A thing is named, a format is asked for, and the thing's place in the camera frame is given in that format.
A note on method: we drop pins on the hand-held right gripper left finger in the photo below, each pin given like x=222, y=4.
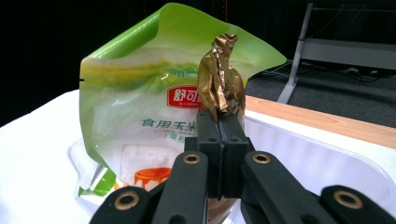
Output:
x=210, y=155

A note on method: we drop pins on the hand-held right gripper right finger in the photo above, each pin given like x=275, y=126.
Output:
x=233, y=155

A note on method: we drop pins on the gold foil wrapper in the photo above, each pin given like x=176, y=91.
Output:
x=221, y=81

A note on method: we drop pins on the translucent white plastic container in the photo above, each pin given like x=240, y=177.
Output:
x=327, y=161

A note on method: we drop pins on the grey metal stand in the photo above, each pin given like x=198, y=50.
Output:
x=339, y=49

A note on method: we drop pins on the green and white food bag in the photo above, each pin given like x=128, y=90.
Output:
x=134, y=102

